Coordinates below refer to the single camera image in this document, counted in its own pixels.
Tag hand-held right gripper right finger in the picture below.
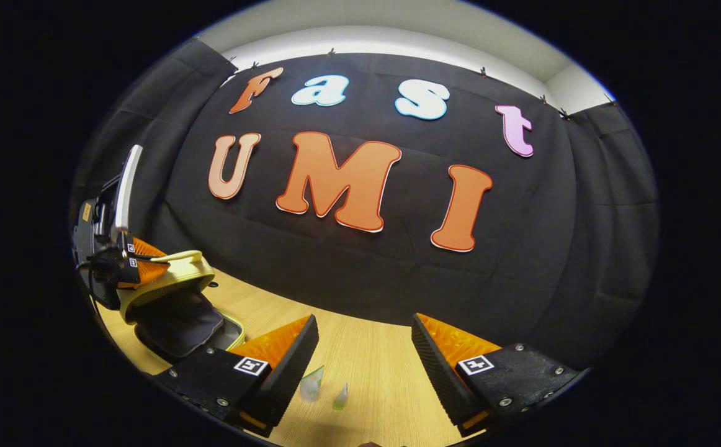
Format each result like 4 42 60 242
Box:
411 312 588 438

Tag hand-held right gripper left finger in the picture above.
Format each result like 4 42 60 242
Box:
151 314 320 436

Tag white tube with green crimp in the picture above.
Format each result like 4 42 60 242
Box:
300 365 326 404

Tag yellow suitcase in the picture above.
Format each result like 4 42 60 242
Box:
117 250 247 366

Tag black backdrop cloth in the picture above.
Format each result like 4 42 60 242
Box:
70 37 659 373

